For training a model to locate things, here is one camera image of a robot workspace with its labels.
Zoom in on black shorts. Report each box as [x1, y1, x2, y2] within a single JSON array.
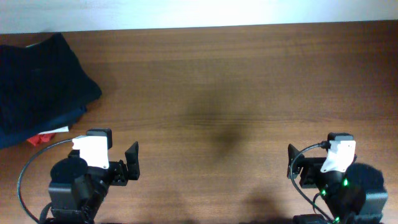
[[1, 34, 102, 134]]

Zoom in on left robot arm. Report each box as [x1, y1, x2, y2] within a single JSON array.
[[39, 142, 140, 223]]

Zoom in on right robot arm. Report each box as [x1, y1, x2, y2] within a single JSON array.
[[287, 140, 388, 223]]

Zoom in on white paper tag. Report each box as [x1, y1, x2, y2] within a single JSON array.
[[40, 126, 69, 134]]

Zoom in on red cloth piece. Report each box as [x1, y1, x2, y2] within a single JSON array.
[[27, 133, 56, 146]]

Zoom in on navy blue folded garment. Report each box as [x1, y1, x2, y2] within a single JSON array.
[[1, 106, 87, 149]]

